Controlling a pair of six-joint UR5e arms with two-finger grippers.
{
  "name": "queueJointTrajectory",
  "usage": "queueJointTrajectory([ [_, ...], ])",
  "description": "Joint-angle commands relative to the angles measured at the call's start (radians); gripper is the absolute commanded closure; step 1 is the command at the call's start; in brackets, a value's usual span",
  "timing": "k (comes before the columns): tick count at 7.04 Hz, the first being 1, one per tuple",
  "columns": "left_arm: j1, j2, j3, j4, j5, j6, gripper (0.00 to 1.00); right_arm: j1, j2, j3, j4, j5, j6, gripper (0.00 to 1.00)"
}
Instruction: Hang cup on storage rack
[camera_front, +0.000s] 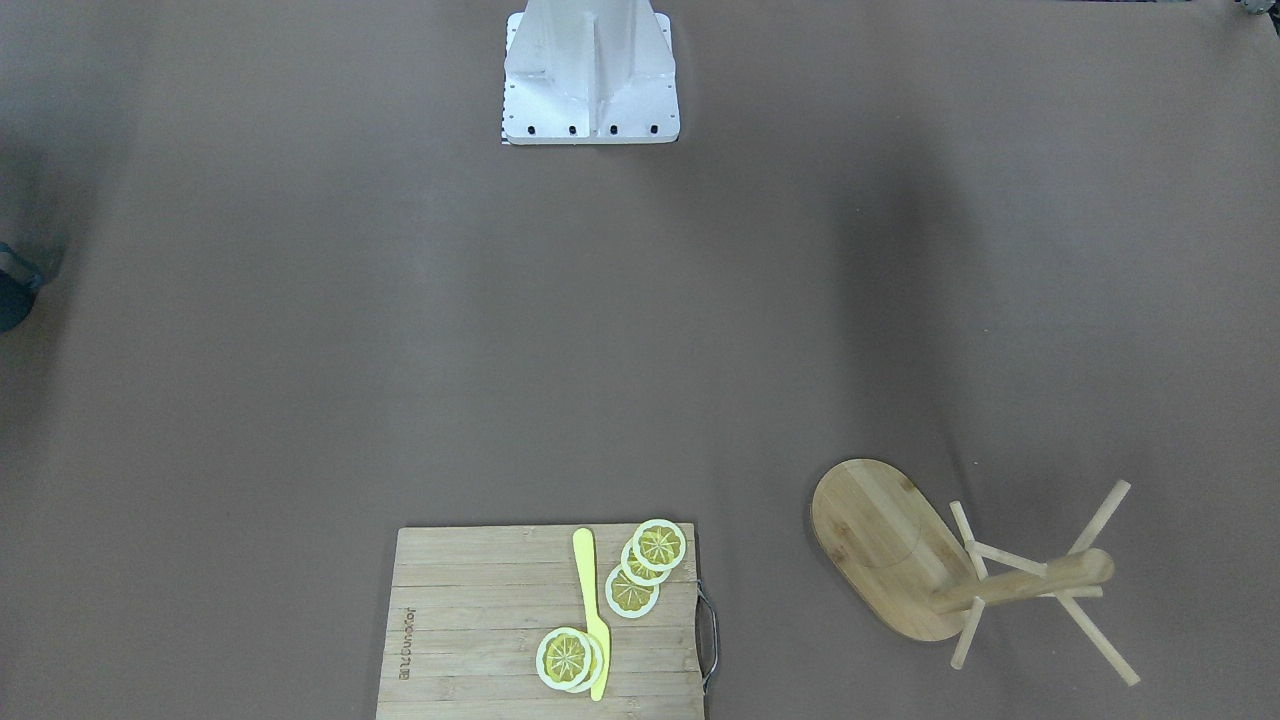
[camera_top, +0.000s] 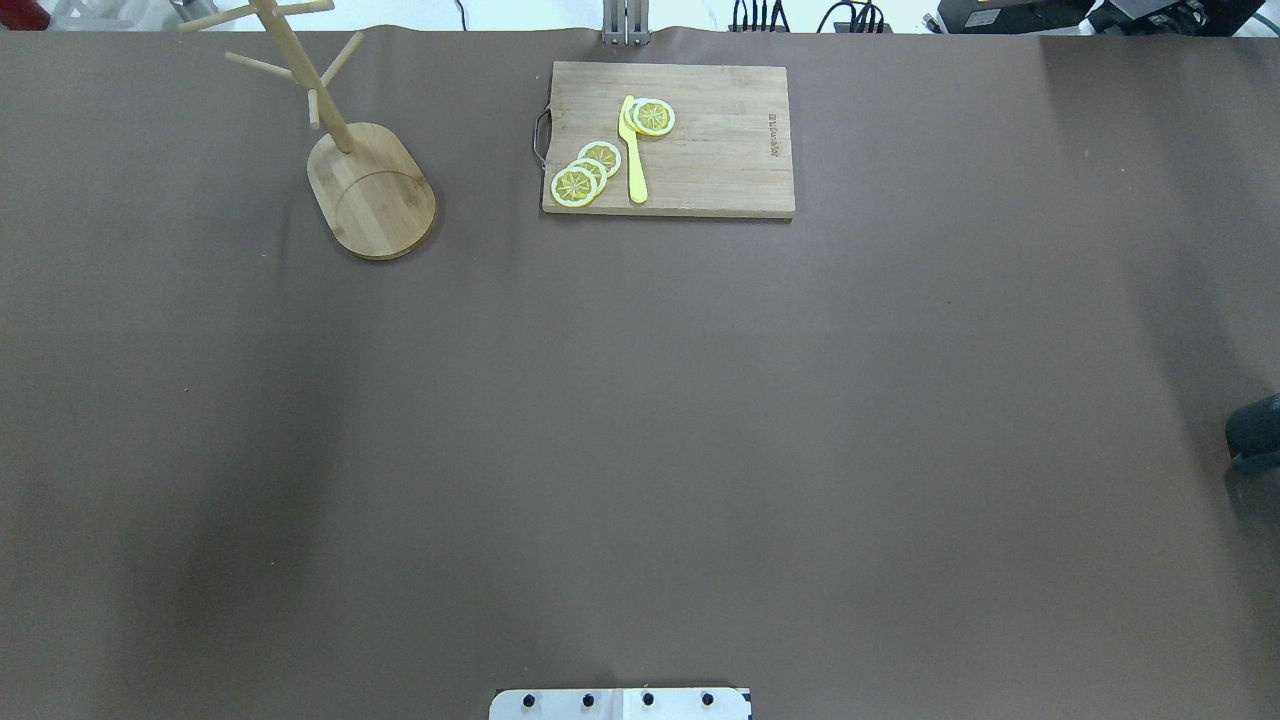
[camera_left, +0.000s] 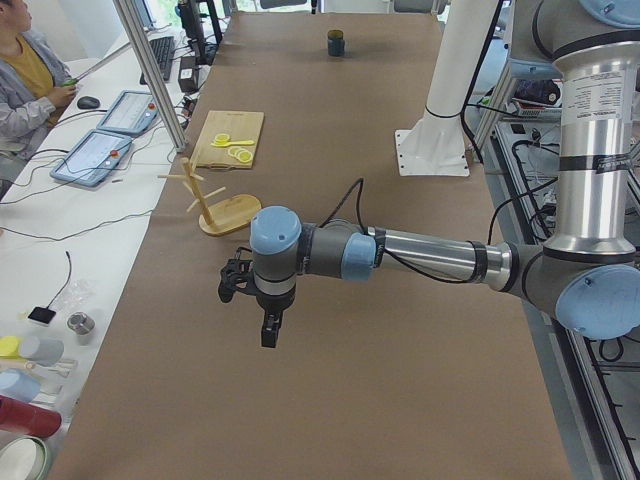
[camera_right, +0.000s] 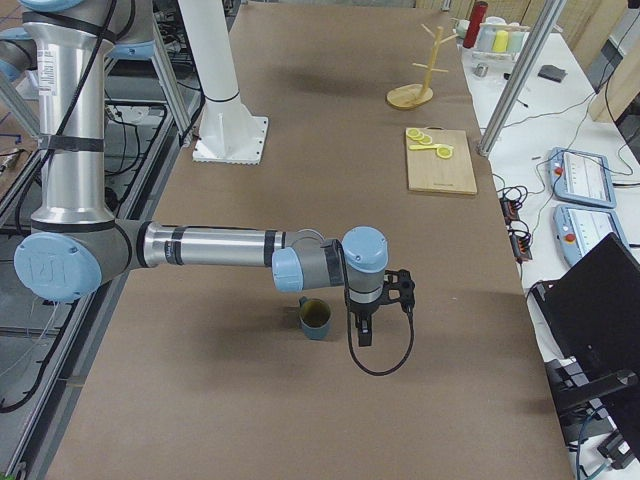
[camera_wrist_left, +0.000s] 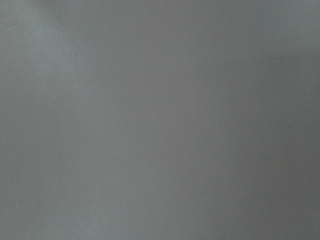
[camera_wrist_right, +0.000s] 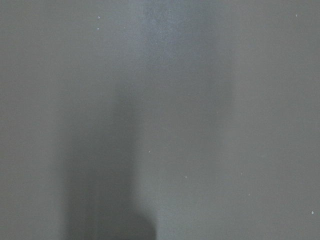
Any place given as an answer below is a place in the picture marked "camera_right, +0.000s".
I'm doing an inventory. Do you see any wooden cutting board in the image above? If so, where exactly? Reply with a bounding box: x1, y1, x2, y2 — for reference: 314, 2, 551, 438
405, 127, 478, 195

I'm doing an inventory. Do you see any yellow plastic knife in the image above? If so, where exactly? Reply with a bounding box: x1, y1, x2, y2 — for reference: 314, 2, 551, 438
408, 144, 453, 155

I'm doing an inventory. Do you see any lemon slice middle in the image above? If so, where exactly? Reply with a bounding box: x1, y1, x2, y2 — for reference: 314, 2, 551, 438
416, 132, 433, 145

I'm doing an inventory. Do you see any blue teach pendant near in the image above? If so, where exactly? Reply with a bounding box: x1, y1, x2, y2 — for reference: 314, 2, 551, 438
553, 204, 628, 267

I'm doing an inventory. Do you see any red thermos bottle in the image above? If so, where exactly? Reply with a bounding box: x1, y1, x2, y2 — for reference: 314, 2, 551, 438
462, 1, 488, 49

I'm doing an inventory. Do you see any yellow cup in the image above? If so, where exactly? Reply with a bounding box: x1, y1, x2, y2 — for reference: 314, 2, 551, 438
492, 29, 509, 53

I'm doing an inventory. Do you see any small steel cup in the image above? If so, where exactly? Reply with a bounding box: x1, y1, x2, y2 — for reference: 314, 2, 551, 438
473, 63, 489, 78

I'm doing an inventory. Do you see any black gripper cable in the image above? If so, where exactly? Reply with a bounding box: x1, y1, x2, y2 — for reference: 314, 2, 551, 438
337, 240, 417, 376

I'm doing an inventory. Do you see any dark blue mug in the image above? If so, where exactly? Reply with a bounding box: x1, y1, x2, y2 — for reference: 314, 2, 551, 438
298, 297, 332, 341

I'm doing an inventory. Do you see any lemon slice under knife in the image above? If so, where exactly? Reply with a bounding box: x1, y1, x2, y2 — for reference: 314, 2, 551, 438
435, 144, 454, 159

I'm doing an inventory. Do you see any lemon slice near handle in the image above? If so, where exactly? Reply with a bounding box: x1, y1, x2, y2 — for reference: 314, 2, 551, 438
406, 128, 424, 140

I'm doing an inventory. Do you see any blue teach pendant far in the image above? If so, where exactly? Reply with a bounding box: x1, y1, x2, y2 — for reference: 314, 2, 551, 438
548, 147, 617, 209

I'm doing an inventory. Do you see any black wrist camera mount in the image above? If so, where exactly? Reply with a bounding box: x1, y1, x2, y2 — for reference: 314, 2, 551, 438
380, 269, 415, 315

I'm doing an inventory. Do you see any aluminium frame post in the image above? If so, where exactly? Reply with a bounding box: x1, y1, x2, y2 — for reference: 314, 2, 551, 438
477, 0, 566, 157

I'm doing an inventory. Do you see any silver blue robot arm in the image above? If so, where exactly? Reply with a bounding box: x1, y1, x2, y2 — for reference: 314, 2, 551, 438
14, 1, 390, 346

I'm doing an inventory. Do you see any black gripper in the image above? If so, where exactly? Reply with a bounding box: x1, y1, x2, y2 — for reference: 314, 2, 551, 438
348, 289, 381, 347

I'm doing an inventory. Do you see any blue teach pendant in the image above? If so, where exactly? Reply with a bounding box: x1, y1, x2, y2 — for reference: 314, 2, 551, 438
548, 147, 617, 209
553, 204, 628, 267

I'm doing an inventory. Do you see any wooden cup storage rack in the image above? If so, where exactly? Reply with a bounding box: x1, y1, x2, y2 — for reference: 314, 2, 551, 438
386, 24, 456, 111

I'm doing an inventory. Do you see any black laptop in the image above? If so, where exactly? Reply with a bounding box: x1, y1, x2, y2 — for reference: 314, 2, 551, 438
533, 233, 639, 455

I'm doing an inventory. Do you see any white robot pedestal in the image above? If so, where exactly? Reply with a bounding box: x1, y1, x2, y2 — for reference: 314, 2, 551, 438
179, 0, 268, 165

